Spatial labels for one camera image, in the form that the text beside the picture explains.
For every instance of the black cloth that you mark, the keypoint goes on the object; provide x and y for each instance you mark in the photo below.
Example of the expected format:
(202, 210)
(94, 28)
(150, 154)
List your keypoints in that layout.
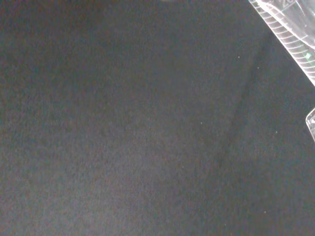
(123, 123)

